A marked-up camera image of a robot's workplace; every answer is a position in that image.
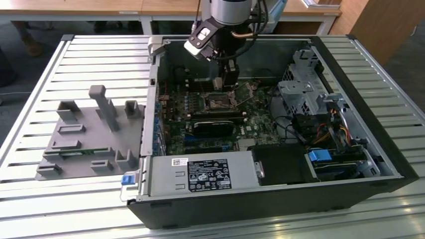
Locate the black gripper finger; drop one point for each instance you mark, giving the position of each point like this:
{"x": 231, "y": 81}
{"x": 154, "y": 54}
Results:
{"x": 234, "y": 79}

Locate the silver CPU plate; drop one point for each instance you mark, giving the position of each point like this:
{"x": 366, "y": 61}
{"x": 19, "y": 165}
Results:
{"x": 218, "y": 83}

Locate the CPU socket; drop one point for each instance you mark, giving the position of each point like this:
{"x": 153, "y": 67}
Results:
{"x": 219, "y": 102}

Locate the black RAM slot bank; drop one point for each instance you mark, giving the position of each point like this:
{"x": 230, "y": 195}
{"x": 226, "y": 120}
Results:
{"x": 197, "y": 85}
{"x": 217, "y": 115}

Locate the pale blue teach pendant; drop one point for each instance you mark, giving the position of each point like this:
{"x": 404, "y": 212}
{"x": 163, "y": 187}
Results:
{"x": 278, "y": 12}

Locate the silver drive cage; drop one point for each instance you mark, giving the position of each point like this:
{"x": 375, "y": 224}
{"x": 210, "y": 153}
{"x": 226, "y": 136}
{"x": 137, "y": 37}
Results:
{"x": 295, "y": 89}

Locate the green motherboard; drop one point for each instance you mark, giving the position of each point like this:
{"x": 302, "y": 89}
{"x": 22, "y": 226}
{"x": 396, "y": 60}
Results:
{"x": 259, "y": 124}

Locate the silver chipset heatsink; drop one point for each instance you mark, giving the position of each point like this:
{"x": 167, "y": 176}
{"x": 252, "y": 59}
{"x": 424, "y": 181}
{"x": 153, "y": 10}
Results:
{"x": 246, "y": 144}

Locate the stack of papers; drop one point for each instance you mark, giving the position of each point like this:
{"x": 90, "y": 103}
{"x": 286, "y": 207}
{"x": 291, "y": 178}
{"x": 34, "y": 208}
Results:
{"x": 312, "y": 3}

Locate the white barcode sticker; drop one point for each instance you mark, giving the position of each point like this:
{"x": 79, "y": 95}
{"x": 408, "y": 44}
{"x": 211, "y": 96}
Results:
{"x": 179, "y": 161}

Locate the black plastic shroud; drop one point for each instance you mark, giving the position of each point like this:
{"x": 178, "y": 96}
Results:
{"x": 282, "y": 164}

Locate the black rating label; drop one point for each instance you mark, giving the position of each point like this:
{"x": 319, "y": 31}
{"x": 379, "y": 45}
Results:
{"x": 210, "y": 175}

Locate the blue disk carrier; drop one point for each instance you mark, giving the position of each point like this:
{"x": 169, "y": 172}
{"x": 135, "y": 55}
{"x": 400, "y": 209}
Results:
{"x": 319, "y": 156}

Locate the wooden desk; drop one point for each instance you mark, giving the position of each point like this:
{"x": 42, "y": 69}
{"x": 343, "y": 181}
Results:
{"x": 99, "y": 6}

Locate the grey power supply unit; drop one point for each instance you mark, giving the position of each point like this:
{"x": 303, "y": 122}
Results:
{"x": 166, "y": 179}

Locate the wooden cabinet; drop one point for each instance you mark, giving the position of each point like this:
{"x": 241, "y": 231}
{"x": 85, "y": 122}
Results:
{"x": 382, "y": 25}

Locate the black hard disk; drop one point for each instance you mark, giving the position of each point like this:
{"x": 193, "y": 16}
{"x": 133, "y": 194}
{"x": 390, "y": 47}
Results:
{"x": 335, "y": 171}

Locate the grey parts rack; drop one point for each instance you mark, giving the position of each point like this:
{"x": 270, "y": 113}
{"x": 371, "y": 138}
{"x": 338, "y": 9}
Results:
{"x": 93, "y": 139}

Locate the blue case latch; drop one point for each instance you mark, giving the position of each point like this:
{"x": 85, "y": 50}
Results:
{"x": 129, "y": 179}

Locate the green RAM stick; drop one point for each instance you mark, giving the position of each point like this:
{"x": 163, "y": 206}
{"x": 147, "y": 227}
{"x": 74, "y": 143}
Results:
{"x": 89, "y": 152}

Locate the black open PC case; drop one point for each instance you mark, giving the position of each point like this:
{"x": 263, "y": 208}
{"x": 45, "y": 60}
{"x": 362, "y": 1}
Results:
{"x": 233, "y": 211}

